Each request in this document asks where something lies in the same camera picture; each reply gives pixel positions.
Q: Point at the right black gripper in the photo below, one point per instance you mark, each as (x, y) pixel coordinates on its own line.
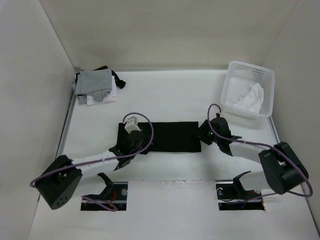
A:
(203, 130)

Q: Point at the black tank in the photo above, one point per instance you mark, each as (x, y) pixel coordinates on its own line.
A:
(175, 137)
(118, 82)

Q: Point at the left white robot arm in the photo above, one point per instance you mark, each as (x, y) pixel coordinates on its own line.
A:
(58, 183)

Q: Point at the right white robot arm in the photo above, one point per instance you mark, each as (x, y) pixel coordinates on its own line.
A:
(281, 171)

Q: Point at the white tank top in basket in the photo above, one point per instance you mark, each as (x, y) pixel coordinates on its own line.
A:
(253, 101)

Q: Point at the folded black tank top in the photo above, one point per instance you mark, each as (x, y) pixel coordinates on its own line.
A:
(118, 82)

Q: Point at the folded grey tank top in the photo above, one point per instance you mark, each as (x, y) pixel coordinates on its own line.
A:
(97, 84)

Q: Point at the white plastic basket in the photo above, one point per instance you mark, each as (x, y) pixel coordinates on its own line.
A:
(239, 76)

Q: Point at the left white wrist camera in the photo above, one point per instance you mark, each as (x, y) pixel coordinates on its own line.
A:
(131, 125)

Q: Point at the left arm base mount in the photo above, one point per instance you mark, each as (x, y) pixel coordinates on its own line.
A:
(112, 198)

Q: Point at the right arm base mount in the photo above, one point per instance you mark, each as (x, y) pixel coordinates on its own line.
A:
(232, 196)

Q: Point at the metal table edge rail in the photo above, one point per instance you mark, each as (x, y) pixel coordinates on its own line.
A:
(66, 124)

